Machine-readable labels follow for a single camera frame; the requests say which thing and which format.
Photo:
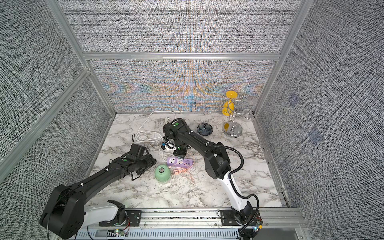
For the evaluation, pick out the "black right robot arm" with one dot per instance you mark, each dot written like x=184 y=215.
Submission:
x=221 y=163

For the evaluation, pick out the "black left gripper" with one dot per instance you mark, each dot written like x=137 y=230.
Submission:
x=151 y=161

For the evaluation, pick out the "chrome stand with yellow cups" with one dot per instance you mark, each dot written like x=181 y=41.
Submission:
x=237 y=107

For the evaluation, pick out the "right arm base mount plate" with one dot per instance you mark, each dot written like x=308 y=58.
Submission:
x=228 y=218

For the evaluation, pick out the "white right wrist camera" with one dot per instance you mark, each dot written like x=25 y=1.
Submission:
x=168 y=146

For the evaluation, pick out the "blue patterned ceramic bowl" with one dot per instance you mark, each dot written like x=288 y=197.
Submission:
x=205 y=129

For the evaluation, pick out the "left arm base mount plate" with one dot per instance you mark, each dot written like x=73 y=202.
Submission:
x=130 y=218

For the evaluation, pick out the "aluminium front rail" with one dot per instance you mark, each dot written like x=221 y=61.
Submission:
x=202 y=224

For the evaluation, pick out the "purple power strip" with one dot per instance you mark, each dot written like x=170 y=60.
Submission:
x=179 y=163

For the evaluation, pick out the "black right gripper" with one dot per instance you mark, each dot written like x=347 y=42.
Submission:
x=182 y=154

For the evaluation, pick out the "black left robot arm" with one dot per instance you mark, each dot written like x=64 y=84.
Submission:
x=65 y=213

